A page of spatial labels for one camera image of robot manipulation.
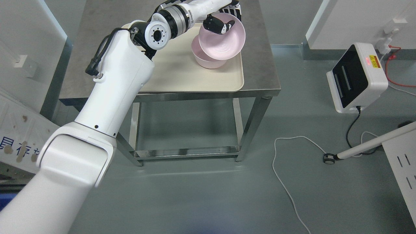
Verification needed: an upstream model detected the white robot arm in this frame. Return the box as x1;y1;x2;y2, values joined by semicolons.
1;0;239;234

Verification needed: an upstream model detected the white wall socket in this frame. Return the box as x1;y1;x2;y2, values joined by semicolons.
375;18;408;55

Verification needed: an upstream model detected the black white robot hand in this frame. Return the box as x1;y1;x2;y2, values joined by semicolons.
202;0;241;35

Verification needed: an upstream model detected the beige plastic tray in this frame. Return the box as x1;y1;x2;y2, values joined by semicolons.
139;23;244;93

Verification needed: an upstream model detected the white sign with blue text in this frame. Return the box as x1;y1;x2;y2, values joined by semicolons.
0;89;58;174

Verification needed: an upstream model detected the black power cable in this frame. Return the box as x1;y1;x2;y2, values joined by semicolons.
345;106;382;155

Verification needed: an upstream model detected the white black box device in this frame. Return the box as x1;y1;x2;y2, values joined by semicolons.
326;43;389;114

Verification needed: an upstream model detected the white floor cable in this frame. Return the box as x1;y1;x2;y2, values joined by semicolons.
272;136;327;234

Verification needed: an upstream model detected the white stand leg with caster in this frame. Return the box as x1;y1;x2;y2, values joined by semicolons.
322;122;416;164

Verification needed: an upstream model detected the stainless steel table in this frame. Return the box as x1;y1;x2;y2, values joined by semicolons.
58;0;281;162

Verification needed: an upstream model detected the white perforated panel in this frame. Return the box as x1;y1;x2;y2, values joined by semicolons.
382;130;416;222

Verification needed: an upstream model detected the white wall switch box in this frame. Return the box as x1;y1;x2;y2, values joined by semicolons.
13;55;37;78

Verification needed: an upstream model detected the red cable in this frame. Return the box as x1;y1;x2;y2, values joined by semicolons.
383;45;416;87

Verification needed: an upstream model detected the pink bowl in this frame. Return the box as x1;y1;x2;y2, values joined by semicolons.
191;35;227;69
199;12;246;60

